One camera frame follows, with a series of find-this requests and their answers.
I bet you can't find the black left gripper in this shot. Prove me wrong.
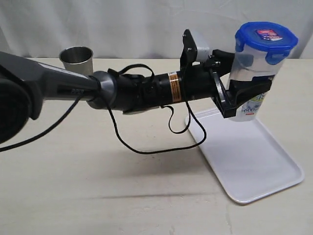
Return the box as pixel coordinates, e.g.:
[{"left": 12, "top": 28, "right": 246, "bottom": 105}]
[{"left": 180, "top": 49, "right": 272, "bottom": 118}]

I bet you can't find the clear plastic tall container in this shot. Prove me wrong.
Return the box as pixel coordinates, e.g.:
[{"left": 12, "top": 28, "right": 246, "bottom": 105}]
[{"left": 227, "top": 44, "right": 291, "bottom": 122}]

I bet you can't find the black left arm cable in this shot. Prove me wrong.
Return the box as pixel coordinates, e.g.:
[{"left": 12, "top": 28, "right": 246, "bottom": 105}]
[{"left": 0, "top": 64, "right": 207, "bottom": 155}]

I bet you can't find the white rectangular tray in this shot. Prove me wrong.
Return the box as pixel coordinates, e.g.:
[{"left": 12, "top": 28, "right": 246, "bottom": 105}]
[{"left": 189, "top": 109, "right": 305, "bottom": 205}]

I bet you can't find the blue snap-lock lid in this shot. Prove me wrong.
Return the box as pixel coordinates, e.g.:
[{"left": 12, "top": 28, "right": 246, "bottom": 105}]
[{"left": 235, "top": 22, "right": 298, "bottom": 65}]

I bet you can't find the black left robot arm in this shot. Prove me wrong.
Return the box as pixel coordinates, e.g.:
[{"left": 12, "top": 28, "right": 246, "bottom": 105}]
[{"left": 0, "top": 50, "right": 272, "bottom": 142}]

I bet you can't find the stainless steel cup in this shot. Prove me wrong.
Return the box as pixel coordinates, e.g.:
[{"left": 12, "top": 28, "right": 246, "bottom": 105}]
[{"left": 59, "top": 46, "right": 94, "bottom": 75}]

